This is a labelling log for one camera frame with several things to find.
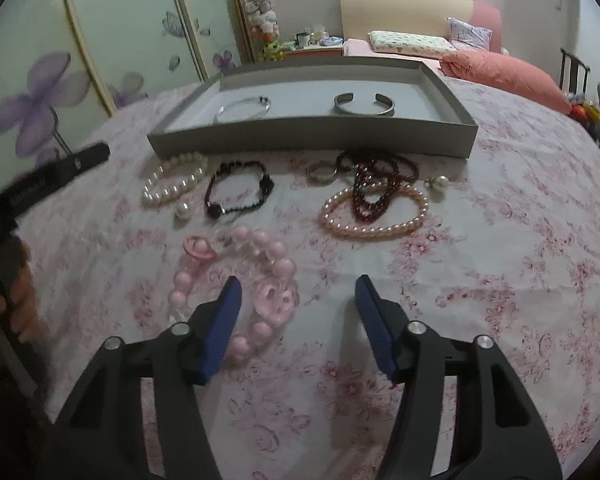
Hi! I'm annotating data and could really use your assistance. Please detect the beige pink headboard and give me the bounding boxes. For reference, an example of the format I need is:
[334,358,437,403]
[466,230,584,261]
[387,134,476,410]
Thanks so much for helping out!
[339,0,503,52]

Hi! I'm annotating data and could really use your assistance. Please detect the sliding wardrobe floral doors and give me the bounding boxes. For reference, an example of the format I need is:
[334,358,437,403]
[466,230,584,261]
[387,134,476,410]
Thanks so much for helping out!
[0,0,247,191]

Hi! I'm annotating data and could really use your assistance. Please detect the thin silver bangle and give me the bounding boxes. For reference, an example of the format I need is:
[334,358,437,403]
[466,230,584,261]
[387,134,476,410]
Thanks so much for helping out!
[213,96,271,124]

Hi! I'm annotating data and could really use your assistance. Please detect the folded salmon duvet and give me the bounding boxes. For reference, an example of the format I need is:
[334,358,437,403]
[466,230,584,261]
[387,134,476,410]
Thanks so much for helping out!
[439,50,571,115]

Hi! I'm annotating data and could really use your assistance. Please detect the floral pink tablecloth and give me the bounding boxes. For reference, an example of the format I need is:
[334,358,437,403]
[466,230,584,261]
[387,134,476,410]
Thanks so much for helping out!
[20,81,600,479]

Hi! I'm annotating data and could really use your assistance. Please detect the white mug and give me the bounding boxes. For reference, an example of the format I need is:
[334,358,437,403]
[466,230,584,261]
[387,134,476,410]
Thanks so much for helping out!
[296,32,311,49]

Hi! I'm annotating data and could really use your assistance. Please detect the person left hand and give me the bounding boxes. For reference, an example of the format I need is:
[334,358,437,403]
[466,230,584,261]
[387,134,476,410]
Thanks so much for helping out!
[0,242,44,344]

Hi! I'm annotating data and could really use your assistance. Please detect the white pearl bracelet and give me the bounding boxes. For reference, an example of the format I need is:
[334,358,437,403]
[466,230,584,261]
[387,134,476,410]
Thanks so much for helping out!
[140,152,210,208]

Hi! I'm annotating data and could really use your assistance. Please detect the lilac pillow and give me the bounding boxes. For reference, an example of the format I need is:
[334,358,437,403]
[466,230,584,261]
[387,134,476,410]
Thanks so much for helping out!
[448,18,492,51]

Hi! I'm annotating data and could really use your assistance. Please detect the silver cuff bangle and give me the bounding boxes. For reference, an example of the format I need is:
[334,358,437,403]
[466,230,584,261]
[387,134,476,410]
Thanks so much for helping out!
[332,92,396,117]

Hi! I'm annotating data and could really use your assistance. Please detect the dark red bead necklace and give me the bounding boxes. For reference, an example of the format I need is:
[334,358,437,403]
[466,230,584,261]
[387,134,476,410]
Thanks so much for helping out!
[334,148,422,226]

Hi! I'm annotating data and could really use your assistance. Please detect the grey cardboard tray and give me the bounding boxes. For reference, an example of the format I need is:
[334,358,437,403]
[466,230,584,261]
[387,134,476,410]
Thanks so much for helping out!
[147,58,478,159]

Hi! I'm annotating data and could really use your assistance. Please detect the pink nightstand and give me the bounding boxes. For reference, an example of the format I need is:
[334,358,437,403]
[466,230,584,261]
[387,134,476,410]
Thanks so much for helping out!
[282,44,343,60]

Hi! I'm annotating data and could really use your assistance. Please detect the black bead bracelet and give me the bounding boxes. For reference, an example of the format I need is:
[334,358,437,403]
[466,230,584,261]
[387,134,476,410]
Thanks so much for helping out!
[203,159,275,220]

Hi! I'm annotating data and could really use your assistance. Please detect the pink pearl bracelet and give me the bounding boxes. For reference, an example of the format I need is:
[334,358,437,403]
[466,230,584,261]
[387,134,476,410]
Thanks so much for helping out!
[318,181,430,241]

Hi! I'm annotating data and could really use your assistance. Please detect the pearl earring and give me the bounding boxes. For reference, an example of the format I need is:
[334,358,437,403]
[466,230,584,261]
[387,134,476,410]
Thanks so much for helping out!
[425,174,450,193]
[175,202,193,221]

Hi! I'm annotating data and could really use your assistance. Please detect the floral white pillow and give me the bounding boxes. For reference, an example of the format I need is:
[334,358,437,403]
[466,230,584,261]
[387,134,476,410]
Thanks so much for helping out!
[368,30,455,58]

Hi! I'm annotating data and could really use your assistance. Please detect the pearl earring right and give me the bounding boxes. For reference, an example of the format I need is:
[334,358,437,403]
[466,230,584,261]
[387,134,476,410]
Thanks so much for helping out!
[425,174,450,193]

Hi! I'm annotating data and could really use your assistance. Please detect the pink bed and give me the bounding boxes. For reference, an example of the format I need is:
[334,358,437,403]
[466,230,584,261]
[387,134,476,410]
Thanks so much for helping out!
[341,37,481,79]

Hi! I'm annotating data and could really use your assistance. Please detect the pink bead bracelet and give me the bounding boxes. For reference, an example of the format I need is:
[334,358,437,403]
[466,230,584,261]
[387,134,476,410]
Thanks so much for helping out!
[166,224,301,363]

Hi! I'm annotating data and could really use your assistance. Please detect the plush toy column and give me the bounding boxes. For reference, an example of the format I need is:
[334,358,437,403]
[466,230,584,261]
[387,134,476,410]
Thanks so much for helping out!
[242,0,284,61]

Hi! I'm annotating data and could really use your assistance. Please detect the dark wooden chair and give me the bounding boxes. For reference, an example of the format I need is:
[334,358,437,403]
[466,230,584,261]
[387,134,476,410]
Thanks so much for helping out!
[559,48,591,94]

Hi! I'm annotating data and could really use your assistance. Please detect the grey ring bangle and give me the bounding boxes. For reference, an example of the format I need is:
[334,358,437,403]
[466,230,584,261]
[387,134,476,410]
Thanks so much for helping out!
[306,160,338,185]

